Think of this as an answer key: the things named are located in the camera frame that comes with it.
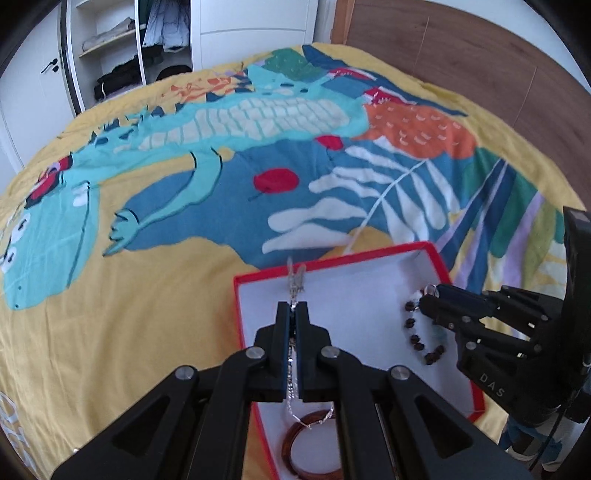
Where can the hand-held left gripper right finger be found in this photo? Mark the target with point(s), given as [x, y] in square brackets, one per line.
[301, 355]

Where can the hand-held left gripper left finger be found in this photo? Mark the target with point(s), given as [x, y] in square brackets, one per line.
[285, 355]

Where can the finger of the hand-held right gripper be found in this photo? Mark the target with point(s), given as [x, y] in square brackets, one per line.
[466, 300]
[443, 314]

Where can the red jewelry box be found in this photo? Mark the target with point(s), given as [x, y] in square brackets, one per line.
[360, 286]

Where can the amber bangle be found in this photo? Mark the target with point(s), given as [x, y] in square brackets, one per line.
[318, 474]

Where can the blue denim trousers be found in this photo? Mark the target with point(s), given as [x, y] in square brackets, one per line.
[519, 436]

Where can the yellow printed dinosaur blanket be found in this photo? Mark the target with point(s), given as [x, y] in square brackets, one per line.
[161, 300]

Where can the brown wooden headboard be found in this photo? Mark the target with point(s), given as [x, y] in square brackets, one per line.
[485, 60]

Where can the black clothes heap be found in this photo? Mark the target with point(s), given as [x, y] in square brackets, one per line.
[173, 73]

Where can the folded black clothes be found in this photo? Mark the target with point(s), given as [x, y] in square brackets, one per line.
[117, 78]

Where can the white wardrobe shelf unit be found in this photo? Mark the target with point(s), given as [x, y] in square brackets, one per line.
[78, 78]

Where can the hanging clothes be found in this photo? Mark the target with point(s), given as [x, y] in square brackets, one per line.
[168, 25]

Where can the folded beige clothes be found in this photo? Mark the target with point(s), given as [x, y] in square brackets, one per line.
[108, 34]

